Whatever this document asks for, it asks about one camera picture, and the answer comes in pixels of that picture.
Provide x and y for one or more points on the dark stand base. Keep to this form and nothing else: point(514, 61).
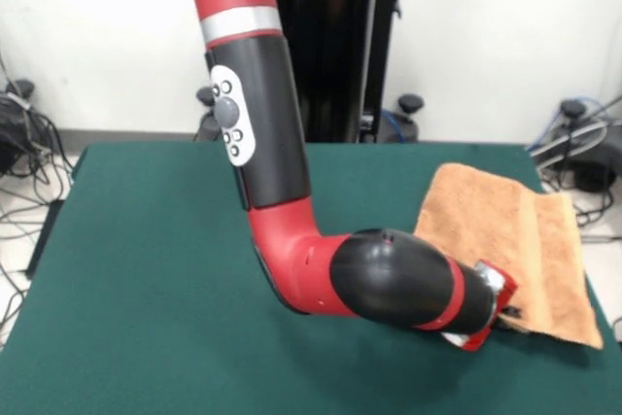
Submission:
point(10, 138)

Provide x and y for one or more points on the tan terry towel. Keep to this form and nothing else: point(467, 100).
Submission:
point(544, 250)

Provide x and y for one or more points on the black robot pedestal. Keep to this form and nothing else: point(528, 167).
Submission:
point(340, 45)

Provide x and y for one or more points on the black round foot knob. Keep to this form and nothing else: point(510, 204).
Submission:
point(204, 94)
point(20, 88)
point(411, 103)
point(573, 108)

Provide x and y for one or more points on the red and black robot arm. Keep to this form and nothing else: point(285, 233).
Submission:
point(272, 143)

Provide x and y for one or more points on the dark green tablecloth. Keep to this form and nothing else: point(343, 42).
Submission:
point(146, 313)

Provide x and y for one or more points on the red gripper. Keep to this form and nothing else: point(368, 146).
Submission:
point(505, 288)

